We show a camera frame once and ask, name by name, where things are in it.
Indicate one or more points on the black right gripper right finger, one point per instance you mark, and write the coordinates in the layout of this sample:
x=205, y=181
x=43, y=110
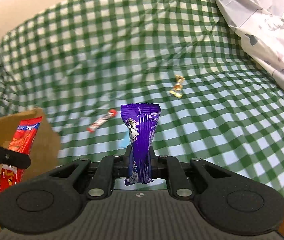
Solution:
x=170, y=169

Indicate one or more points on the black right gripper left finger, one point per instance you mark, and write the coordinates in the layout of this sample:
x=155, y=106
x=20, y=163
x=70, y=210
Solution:
x=106, y=172

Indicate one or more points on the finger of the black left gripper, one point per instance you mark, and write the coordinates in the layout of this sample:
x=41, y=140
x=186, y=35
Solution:
x=15, y=159

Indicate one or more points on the red chips packet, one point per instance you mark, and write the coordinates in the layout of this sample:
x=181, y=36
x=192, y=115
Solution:
x=22, y=143

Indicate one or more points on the purple chocolate packet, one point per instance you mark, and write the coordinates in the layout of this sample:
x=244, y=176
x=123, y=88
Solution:
x=141, y=119

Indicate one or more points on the red white coffee stick sachet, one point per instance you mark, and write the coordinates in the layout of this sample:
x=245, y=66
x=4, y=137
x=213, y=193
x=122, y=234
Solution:
x=100, y=121

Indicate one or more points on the gold candy wrapper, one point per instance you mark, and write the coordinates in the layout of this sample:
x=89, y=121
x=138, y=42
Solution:
x=177, y=88

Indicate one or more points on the brown cardboard box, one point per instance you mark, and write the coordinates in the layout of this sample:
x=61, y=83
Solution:
x=45, y=147

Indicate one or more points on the green checkered cloth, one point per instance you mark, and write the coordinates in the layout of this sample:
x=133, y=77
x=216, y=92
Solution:
x=80, y=58

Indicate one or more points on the white patterned sheet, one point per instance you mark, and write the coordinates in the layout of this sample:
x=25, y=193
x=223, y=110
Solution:
x=260, y=25

